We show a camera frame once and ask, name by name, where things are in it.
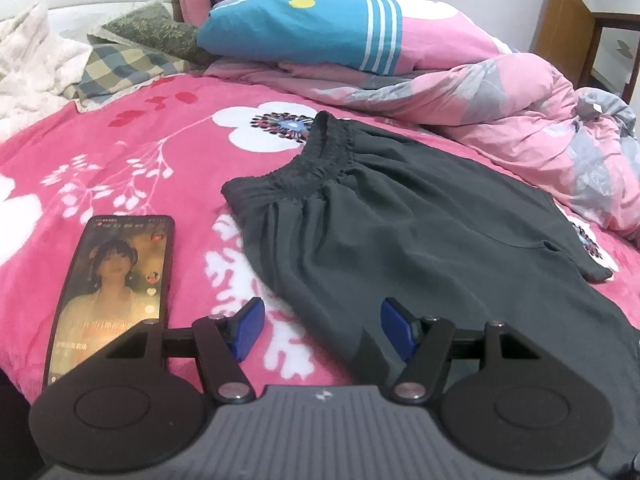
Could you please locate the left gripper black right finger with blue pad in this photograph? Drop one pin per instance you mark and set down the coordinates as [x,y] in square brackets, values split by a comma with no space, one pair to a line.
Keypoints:
[497,396]

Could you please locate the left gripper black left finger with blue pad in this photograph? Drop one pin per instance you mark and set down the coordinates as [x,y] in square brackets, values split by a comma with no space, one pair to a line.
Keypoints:
[147,395]

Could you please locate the dark grey pants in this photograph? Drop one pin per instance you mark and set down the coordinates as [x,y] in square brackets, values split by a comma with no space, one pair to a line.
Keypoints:
[363,214]

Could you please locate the black smartphone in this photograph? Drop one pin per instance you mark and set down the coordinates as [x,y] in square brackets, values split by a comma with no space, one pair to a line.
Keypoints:
[118,277]

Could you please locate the pink floral blanket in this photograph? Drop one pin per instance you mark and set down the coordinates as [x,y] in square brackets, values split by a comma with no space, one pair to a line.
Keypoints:
[167,148]

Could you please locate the pink grey quilt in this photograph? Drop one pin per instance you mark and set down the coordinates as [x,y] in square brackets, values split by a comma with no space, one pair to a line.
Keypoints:
[517,110]

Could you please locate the plaid pillow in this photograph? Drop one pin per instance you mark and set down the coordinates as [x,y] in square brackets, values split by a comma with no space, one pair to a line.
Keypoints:
[114,71]

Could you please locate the white fluffy blanket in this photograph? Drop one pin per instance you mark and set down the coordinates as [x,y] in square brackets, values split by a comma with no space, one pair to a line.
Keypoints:
[37,66]

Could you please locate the brown wooden door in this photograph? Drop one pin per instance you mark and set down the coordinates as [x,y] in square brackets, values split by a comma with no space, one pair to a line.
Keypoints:
[591,48]

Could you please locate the green floral pillow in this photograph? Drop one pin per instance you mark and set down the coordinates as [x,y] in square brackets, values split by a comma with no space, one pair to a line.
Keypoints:
[152,26]

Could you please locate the blue pink striped pillow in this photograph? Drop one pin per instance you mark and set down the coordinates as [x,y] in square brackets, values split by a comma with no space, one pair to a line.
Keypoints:
[381,37]

